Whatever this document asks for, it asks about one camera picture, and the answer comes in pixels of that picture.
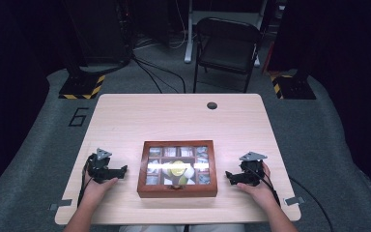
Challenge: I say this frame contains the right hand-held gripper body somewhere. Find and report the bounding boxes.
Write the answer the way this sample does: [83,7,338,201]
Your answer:
[238,151,269,188]

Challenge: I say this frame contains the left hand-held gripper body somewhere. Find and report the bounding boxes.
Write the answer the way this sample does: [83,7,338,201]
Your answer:
[86,147,120,185]

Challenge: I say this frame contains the wooden box with glass lid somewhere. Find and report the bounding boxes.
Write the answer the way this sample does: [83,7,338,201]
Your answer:
[136,139,219,199]

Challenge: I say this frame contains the person's left hand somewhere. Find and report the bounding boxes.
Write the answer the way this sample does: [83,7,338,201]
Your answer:
[82,170,120,208]

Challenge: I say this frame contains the person's right hand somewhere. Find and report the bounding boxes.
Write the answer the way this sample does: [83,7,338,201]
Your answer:
[236,161,280,209]

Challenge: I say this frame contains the assorted tea bag packets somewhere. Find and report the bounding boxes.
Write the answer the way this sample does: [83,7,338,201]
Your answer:
[146,146,212,187]

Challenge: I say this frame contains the white capsule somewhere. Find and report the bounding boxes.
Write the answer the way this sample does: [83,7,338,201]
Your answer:
[183,166,196,180]

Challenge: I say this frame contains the grey tape piece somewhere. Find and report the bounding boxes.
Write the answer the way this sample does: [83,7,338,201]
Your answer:
[283,195,306,207]
[48,198,73,212]

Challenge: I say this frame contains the stand base with striped edge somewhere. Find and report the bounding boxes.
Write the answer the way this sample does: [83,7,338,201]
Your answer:
[58,0,106,101]
[270,64,317,101]

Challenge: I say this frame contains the black folding chair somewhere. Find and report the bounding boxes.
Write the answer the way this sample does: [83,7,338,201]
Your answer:
[192,16,263,95]

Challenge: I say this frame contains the black cabinet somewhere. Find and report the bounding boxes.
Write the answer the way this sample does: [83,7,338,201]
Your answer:
[73,0,134,67]

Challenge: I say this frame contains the left hand-held gripper cable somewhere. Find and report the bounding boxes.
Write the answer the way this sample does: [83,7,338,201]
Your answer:
[76,154,97,209]

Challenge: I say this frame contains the hand-held gripper cable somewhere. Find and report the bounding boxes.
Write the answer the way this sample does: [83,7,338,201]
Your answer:
[245,165,335,232]
[76,154,97,209]

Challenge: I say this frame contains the right hand-held gripper cable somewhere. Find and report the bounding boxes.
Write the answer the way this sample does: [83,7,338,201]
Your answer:
[245,165,335,232]

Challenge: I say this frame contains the black floor cables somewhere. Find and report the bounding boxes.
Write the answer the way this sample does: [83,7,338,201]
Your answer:
[130,52,187,95]

